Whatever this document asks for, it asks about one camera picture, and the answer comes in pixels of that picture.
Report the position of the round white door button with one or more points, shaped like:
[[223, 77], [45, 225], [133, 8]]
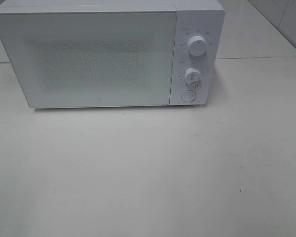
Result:
[[188, 96]]

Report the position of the white timer knob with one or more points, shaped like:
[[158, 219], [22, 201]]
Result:
[[192, 76]]

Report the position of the white microwave door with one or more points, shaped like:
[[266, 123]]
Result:
[[91, 59]]

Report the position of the white microwave oven body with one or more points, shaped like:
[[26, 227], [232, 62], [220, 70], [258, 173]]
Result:
[[193, 17]]

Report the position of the white upper power knob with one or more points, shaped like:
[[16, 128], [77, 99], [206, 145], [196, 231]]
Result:
[[197, 45]]

